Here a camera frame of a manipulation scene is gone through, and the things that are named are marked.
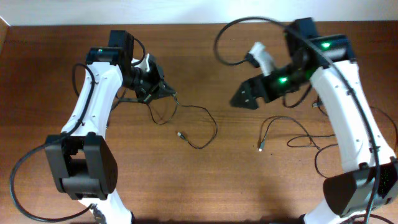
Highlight black USB-A cable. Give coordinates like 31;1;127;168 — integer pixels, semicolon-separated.
108;93;218;150

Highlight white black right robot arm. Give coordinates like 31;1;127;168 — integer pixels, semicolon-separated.
230;34;397;223

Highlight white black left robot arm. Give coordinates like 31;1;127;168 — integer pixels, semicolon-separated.
45;47;175;223

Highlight thin black cable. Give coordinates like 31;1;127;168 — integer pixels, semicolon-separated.
257;96;398;179

